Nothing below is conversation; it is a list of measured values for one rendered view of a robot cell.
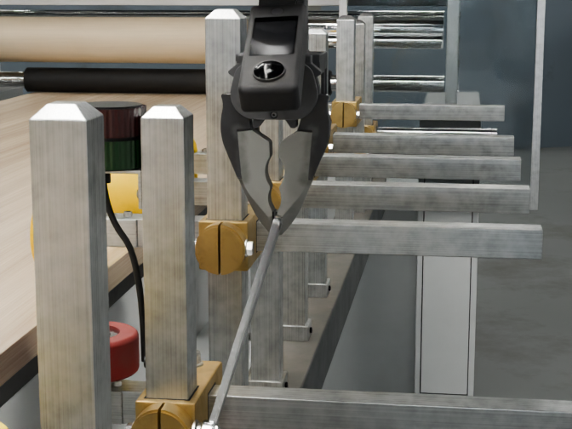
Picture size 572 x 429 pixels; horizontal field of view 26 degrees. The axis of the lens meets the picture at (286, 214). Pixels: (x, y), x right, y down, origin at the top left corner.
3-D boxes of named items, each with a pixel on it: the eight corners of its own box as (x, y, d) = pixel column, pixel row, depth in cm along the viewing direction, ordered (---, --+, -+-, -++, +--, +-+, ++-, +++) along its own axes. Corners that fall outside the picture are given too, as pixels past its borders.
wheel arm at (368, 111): (503, 120, 248) (504, 101, 248) (504, 122, 245) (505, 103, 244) (257, 116, 255) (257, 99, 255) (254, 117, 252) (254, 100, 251)
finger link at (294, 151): (319, 225, 109) (320, 120, 107) (311, 238, 103) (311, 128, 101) (284, 223, 109) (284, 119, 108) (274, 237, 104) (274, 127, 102)
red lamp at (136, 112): (155, 129, 101) (154, 103, 101) (135, 139, 96) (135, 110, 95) (83, 128, 102) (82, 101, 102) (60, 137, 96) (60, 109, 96)
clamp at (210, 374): (223, 414, 111) (222, 360, 111) (191, 471, 98) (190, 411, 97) (162, 411, 112) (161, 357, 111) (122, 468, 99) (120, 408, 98)
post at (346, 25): (353, 252, 253) (356, 14, 245) (351, 256, 250) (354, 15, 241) (336, 252, 254) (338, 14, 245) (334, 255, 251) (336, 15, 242)
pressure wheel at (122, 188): (151, 149, 156) (139, 191, 150) (161, 197, 161) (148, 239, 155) (105, 148, 157) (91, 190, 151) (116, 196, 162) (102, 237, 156)
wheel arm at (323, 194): (528, 209, 151) (529, 180, 150) (529, 214, 147) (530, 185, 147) (129, 199, 158) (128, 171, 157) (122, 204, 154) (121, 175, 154)
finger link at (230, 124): (279, 176, 104) (279, 73, 103) (277, 180, 103) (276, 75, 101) (225, 175, 105) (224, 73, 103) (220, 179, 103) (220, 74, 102)
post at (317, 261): (326, 320, 205) (328, 27, 196) (324, 326, 202) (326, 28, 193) (306, 319, 205) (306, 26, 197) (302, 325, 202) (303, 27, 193)
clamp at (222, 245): (271, 248, 134) (271, 202, 133) (250, 277, 121) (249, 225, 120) (215, 246, 135) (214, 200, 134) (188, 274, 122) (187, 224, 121)
